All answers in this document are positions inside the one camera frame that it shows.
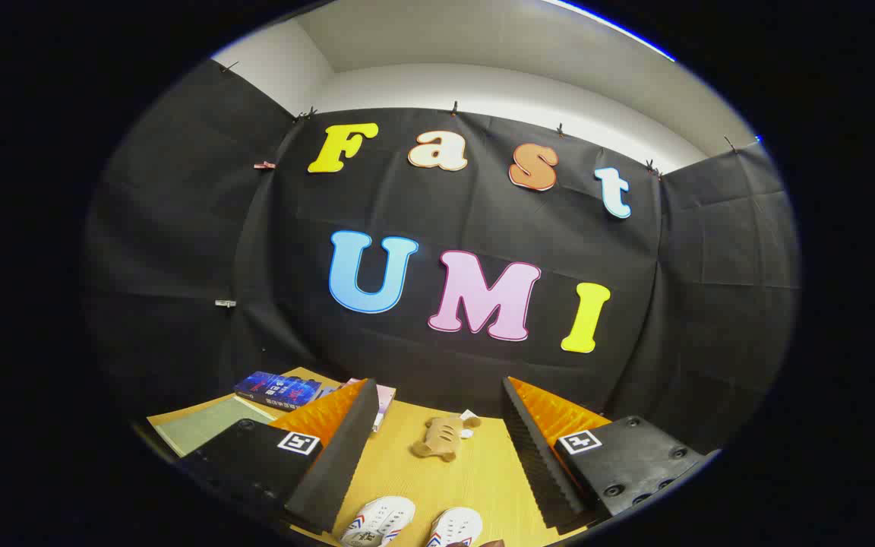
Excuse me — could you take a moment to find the pink cover book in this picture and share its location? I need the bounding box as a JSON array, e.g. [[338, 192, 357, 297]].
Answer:
[[345, 378, 397, 434]]

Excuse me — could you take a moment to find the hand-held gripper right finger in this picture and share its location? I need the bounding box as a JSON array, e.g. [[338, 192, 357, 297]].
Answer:
[[502, 376, 715, 533]]

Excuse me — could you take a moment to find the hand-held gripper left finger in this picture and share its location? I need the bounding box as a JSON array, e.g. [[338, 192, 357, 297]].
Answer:
[[175, 378, 380, 534]]

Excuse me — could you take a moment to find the white canvas shoe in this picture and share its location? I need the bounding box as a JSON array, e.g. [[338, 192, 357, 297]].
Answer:
[[426, 507, 484, 547], [341, 496, 416, 547]]

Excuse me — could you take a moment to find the row of black clips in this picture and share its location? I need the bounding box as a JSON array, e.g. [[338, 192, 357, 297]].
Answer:
[[219, 59, 740, 177]]

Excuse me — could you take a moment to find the pale green storage box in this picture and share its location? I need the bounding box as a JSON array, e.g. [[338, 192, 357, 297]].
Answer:
[[147, 395, 279, 458]]

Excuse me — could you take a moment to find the dark blue book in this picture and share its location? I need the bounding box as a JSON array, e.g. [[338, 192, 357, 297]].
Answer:
[[234, 371, 323, 411]]

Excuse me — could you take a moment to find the brown plush toy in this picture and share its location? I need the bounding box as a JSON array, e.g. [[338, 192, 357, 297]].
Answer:
[[412, 410, 482, 463]]

